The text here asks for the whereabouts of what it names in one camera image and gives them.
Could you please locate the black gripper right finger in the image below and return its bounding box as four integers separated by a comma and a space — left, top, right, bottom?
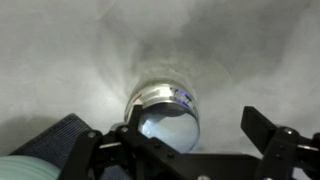
240, 106, 299, 157

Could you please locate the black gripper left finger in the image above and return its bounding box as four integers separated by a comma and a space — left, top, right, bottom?
118, 105, 157, 157

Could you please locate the silver bottle jar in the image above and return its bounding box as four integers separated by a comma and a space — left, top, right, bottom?
124, 77, 199, 121

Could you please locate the dark grey placemat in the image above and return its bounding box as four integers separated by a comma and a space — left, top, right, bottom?
9, 112, 134, 180

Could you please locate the mint green bowl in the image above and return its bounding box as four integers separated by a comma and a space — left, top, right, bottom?
0, 156, 60, 180

